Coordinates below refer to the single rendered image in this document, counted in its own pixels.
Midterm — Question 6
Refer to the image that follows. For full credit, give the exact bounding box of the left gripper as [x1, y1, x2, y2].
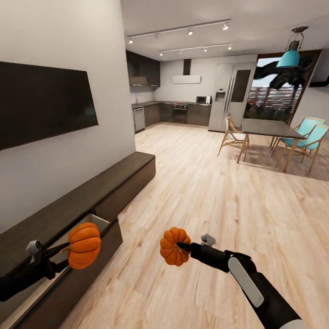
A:
[14, 243, 70, 291]

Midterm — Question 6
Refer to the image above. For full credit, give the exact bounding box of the pumpkin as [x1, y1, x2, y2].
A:
[160, 227, 191, 266]
[59, 223, 101, 269]

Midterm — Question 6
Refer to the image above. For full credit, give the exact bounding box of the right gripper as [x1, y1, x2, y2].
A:
[176, 242, 218, 268]

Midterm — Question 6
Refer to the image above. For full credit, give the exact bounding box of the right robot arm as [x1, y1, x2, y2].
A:
[176, 234, 309, 329]

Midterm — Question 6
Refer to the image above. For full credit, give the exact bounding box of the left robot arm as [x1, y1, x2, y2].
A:
[0, 241, 70, 302]

